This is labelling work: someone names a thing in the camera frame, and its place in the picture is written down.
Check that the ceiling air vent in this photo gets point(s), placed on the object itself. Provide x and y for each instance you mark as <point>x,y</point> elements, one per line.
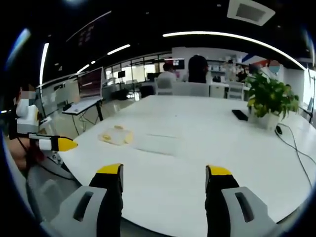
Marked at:
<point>250,11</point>

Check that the large monitor on stand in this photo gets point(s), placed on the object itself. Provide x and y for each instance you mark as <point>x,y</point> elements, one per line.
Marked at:
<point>90,82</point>

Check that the wall screen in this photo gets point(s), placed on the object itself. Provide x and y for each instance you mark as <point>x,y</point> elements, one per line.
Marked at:
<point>178,63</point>

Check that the small pale yellow buckle part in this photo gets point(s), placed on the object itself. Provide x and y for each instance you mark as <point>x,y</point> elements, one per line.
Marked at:
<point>118,127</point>

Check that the short ceiling light strip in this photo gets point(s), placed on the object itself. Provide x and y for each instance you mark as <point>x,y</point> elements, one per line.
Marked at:
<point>119,49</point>

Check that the black computer mouse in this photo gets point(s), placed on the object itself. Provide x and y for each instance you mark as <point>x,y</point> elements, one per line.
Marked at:
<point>278,130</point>

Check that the white side desk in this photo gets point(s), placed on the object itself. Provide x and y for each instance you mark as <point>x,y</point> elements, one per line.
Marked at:
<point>80,106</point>

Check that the white office chair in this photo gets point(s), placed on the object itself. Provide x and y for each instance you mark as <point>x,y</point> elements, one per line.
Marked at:
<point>164,86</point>
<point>235,90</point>

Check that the green potted plant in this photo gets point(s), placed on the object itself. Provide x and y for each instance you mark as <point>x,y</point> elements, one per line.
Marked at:
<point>267,98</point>

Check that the black phone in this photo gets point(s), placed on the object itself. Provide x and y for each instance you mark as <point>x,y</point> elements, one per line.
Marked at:
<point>240,115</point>

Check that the long curved ceiling light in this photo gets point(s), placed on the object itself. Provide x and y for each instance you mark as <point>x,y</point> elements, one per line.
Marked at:
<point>234,36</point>

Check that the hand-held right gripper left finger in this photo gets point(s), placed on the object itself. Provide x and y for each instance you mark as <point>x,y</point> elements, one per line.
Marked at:
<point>81,209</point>

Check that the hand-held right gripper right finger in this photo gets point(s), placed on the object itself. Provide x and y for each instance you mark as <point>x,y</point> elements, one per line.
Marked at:
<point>229,212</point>

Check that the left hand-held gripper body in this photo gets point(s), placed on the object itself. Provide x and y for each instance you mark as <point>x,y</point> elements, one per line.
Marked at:
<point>26,118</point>

